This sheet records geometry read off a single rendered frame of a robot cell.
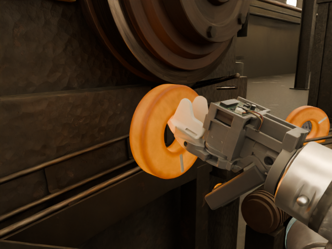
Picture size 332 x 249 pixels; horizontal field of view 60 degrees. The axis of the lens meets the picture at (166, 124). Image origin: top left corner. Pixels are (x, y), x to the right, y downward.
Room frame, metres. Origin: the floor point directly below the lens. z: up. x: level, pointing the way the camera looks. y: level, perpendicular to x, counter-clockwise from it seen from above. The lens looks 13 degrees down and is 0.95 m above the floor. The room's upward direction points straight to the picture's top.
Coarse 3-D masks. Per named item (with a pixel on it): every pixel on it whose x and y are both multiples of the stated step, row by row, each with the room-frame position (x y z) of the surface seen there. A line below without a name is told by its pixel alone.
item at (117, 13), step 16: (96, 0) 0.59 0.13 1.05; (112, 0) 0.56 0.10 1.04; (112, 16) 0.56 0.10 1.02; (128, 16) 0.58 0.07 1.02; (112, 32) 0.60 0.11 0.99; (128, 32) 0.58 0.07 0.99; (128, 48) 0.58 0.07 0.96; (144, 48) 0.61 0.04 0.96; (144, 64) 0.61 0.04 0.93; (160, 64) 0.64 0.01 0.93; (176, 80) 0.68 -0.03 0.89; (192, 80) 0.73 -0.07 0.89
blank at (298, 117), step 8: (296, 112) 0.93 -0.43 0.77; (304, 112) 0.93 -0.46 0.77; (312, 112) 0.93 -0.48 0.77; (320, 112) 0.94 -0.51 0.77; (288, 120) 0.94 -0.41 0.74; (296, 120) 0.92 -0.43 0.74; (304, 120) 0.93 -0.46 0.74; (312, 120) 0.94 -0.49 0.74; (320, 120) 0.94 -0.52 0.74; (328, 120) 0.95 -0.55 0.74; (312, 128) 0.97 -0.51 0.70; (320, 128) 0.94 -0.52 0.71; (328, 128) 0.95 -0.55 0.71; (312, 136) 0.94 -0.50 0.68; (304, 144) 0.93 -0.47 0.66
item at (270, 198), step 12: (252, 192) 0.84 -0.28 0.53; (264, 192) 0.83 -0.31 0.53; (252, 204) 0.81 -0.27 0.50; (264, 204) 0.79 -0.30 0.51; (252, 216) 0.81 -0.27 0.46; (264, 216) 0.78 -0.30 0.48; (276, 216) 0.77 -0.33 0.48; (288, 216) 0.82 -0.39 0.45; (252, 228) 0.82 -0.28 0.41; (264, 228) 0.78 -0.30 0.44; (276, 228) 0.78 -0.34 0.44; (252, 240) 0.83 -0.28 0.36; (264, 240) 0.80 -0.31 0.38; (276, 240) 0.79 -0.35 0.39
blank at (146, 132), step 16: (144, 96) 0.44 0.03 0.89; (160, 96) 0.43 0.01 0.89; (176, 96) 0.45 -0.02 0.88; (192, 96) 0.48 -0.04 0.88; (144, 112) 0.42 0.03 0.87; (160, 112) 0.43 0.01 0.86; (144, 128) 0.40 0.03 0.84; (160, 128) 0.43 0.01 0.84; (144, 144) 0.40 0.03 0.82; (160, 144) 0.43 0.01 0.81; (176, 144) 0.48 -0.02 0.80; (144, 160) 0.41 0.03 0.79; (160, 160) 0.43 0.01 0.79; (176, 160) 0.45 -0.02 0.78; (192, 160) 0.48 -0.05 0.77; (160, 176) 0.43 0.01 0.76; (176, 176) 0.45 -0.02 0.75
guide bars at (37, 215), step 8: (136, 168) 0.59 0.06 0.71; (120, 176) 0.56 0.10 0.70; (104, 184) 0.53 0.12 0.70; (88, 192) 0.51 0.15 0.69; (64, 200) 0.48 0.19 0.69; (72, 200) 0.48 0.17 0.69; (48, 208) 0.45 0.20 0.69; (56, 208) 0.46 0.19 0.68; (32, 216) 0.43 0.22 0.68; (40, 216) 0.44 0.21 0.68; (16, 224) 0.42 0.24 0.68; (24, 224) 0.42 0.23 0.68; (0, 232) 0.40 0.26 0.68; (8, 232) 0.40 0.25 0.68
